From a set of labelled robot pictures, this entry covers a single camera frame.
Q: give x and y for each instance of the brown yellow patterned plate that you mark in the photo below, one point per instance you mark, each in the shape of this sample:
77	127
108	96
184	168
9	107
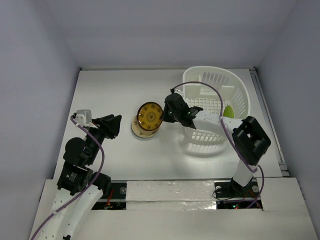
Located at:
149	116

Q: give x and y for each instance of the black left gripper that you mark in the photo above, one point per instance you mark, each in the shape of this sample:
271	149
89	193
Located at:
110	127

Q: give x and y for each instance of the lime green plate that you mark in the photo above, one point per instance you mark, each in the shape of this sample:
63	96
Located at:
229	112

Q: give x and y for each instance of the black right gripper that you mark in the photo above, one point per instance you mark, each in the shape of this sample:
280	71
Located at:
170	110

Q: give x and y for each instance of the beige plate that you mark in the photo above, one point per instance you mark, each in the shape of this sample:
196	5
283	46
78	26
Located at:
140	132

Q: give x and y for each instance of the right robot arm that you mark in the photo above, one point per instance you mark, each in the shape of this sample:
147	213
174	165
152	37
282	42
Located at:
246	136

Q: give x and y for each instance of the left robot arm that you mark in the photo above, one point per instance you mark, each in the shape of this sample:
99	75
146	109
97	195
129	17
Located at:
79	187

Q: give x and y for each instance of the white plastic dish rack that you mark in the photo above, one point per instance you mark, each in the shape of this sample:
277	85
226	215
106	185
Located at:
213	88

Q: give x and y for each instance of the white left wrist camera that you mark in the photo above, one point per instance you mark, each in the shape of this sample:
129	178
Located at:
83	118

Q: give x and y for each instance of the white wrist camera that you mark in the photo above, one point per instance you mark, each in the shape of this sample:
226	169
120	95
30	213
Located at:
83	118
177	91

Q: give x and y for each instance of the white foam block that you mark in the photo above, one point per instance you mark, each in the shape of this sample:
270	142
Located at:
170	195

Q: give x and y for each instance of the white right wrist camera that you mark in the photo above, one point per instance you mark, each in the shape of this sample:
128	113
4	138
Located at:
177	91

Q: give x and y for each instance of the aluminium rail right side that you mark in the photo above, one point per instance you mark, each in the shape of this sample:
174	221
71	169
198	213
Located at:
269	123

